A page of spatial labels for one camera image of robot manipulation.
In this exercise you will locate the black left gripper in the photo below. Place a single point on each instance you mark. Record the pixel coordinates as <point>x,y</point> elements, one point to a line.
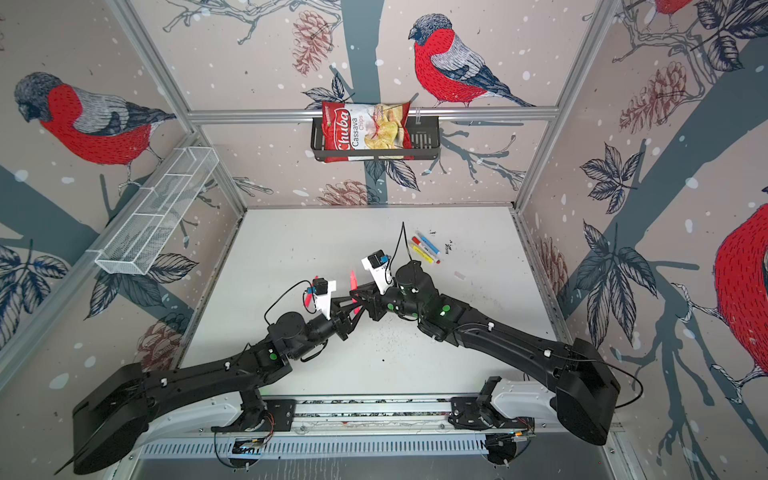
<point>342,323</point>

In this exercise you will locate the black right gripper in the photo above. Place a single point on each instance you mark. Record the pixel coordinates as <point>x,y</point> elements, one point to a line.
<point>375,307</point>

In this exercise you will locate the yellow highlighter pen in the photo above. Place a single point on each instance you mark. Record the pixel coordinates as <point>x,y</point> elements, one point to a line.
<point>421,253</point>

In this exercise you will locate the white whiteboard marker pen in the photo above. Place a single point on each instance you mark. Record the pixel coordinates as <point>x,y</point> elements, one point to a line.
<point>416,240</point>

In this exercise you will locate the blue marker pen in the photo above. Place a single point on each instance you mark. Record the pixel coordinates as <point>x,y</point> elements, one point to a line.
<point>429,245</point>

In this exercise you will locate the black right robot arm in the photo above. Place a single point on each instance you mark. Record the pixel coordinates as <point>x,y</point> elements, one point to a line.
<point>585,390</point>

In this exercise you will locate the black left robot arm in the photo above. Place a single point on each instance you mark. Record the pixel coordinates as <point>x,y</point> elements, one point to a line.
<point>108,422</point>

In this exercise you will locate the red cassava chips bag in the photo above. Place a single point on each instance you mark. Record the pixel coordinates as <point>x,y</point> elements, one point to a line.
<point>352,127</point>

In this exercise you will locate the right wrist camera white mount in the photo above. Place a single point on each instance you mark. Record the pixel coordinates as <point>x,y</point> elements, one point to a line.
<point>378,265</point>

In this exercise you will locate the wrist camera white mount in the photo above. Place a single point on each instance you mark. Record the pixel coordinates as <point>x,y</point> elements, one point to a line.
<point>323,290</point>
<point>378,265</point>

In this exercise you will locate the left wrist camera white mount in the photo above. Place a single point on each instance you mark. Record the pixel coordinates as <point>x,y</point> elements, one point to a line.
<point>323,290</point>

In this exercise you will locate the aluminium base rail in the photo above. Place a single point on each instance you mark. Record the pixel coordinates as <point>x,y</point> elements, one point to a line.
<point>403,413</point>

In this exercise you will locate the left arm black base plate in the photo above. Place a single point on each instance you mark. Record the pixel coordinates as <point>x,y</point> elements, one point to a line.
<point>270,415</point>

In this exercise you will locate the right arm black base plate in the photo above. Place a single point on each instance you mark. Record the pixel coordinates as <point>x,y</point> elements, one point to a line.
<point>469,413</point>

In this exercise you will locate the black wire wall basket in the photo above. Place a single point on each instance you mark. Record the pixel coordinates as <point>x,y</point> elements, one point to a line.
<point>425,144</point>

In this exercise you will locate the white wire mesh shelf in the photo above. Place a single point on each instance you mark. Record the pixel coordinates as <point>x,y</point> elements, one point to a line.
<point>142,236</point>

